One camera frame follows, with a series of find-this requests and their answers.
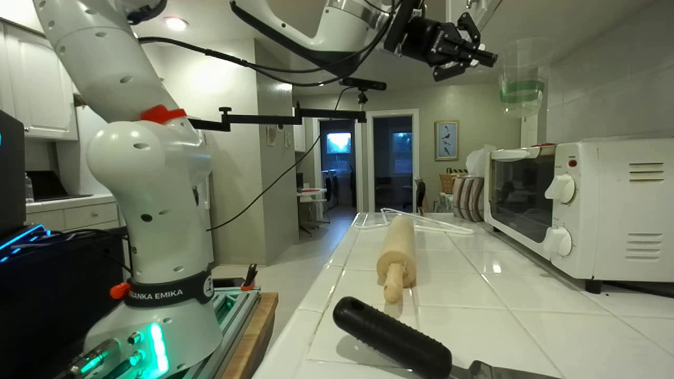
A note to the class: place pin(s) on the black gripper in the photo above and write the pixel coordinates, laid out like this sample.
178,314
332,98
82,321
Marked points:
431,38

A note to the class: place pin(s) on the clear cup with green band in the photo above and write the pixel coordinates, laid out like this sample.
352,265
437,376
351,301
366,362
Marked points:
523,95

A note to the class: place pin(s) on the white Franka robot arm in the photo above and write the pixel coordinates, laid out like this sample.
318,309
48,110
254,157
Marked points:
160,203

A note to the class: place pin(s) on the white toaster oven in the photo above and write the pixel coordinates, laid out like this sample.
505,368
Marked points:
612,211

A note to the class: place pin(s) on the white door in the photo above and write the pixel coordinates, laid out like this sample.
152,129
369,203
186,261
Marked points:
530,120

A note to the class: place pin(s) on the small orange grey card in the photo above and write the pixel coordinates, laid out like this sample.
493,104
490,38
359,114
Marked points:
546,148

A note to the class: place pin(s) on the glowing television screen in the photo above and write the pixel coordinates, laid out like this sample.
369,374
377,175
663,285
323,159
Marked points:
337,142

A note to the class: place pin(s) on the wooden rolling pin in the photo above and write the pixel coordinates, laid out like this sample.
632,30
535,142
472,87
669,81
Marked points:
396,261

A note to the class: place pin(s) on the round ceiling light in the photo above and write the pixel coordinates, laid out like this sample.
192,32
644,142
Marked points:
176,24

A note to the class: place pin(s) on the wooden board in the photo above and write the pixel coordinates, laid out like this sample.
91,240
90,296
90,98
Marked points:
249,337

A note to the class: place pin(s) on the black monitor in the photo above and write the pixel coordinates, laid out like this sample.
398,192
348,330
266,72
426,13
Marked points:
11,171

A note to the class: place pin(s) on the black case with blue light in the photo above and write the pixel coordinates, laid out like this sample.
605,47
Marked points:
56,296

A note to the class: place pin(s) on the framed wall picture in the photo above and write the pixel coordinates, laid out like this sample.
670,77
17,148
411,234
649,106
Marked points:
448,140

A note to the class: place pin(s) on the black camera on mount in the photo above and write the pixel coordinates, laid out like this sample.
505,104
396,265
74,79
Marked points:
364,83

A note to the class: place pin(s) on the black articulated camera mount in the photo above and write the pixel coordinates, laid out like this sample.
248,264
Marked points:
274,119

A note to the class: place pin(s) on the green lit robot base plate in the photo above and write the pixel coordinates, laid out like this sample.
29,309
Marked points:
151,350

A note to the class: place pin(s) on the white wall cabinets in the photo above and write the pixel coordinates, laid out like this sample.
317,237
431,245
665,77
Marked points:
33,91

